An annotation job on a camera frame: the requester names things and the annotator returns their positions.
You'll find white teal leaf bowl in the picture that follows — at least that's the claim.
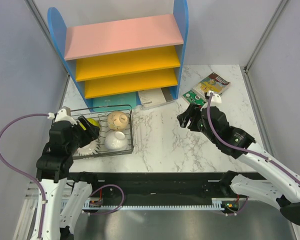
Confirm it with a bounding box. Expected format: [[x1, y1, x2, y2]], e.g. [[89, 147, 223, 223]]
[[76, 140, 100, 156]]

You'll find grey wire dish rack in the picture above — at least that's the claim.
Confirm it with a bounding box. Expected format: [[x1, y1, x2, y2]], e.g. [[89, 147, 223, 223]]
[[71, 107, 134, 160]]

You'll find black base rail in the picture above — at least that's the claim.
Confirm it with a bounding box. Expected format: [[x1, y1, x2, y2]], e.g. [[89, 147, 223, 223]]
[[91, 172, 244, 206]]

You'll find green cover booklet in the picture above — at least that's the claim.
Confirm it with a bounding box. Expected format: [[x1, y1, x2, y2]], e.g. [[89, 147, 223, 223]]
[[182, 90, 206, 106]]

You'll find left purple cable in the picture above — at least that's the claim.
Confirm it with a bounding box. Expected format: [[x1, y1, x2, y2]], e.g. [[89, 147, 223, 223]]
[[0, 113, 56, 238]]

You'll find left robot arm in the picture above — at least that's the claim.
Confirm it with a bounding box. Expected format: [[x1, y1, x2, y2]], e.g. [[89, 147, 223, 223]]
[[35, 115, 100, 240]]

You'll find beige bird pattern bowl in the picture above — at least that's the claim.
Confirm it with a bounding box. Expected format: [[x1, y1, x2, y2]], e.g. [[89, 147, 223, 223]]
[[107, 111, 129, 132]]

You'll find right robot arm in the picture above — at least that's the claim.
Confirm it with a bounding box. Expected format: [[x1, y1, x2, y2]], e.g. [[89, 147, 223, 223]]
[[177, 103, 300, 226]]

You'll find white cable duct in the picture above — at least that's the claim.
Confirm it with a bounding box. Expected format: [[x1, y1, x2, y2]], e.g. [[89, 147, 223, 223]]
[[59, 198, 241, 211]]

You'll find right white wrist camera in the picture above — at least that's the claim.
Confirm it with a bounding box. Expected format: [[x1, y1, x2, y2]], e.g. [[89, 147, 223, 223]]
[[205, 90, 222, 105]]

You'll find teal folder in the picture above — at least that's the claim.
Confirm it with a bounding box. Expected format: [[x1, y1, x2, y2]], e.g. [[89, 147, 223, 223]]
[[92, 92, 137, 113]]

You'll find yellow cover paperback book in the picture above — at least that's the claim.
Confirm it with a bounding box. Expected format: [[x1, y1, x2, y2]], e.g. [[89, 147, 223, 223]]
[[192, 72, 231, 98]]

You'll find colourful wooden shelf unit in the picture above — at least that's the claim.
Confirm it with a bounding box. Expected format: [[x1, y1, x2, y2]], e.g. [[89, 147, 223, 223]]
[[47, 0, 189, 112]]

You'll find lime green bowl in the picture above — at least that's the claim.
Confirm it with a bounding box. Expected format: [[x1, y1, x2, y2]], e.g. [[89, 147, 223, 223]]
[[87, 118, 101, 128]]

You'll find white grey manual booklet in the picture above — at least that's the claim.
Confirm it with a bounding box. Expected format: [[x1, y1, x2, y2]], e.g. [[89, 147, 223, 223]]
[[138, 87, 174, 110]]

